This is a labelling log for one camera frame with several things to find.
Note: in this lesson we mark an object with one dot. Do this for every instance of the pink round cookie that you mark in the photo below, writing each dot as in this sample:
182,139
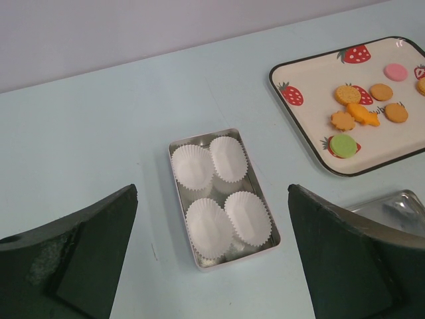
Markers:
396,72

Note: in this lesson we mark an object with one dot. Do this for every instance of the strawberry print tray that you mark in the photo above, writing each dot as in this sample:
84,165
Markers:
306,88

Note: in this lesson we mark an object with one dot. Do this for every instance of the white paper cup near right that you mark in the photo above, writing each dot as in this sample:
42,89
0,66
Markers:
249,217

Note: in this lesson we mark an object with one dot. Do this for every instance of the brown round cookie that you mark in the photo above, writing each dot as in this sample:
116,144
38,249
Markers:
396,113
381,92

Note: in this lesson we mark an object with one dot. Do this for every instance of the yellow round waffle cookie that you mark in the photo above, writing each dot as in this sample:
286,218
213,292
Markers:
347,94

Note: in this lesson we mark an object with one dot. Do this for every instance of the white paper cup far right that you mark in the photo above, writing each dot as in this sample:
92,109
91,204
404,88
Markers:
229,159

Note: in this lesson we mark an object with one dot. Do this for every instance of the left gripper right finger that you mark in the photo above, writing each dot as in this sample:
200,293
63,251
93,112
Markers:
356,267

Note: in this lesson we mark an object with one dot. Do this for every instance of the silver tin lid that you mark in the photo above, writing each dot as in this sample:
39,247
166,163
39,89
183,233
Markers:
401,210

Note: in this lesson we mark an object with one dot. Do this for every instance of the white paper cup far left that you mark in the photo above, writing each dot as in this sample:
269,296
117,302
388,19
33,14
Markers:
192,166

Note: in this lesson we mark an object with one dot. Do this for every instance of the orange flower cookie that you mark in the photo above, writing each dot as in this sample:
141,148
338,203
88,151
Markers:
343,121

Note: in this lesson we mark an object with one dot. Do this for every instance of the orange fish cookie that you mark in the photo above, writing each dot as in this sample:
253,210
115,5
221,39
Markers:
362,115

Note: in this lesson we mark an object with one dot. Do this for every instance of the green round cookie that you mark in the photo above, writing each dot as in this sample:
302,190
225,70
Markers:
343,146

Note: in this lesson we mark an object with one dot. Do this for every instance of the white paper cup near left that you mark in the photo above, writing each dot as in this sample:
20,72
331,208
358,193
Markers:
210,229

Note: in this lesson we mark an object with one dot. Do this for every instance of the white paper cup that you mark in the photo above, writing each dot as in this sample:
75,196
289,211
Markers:
229,159
210,229
249,217
192,166

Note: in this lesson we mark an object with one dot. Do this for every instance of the orange sandwich cookie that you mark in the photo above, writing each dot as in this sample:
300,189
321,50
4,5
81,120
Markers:
420,86

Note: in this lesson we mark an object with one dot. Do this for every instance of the white rectangular tin box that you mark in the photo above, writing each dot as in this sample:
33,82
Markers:
219,190

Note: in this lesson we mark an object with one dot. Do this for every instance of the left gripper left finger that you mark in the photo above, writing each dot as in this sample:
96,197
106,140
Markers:
70,267

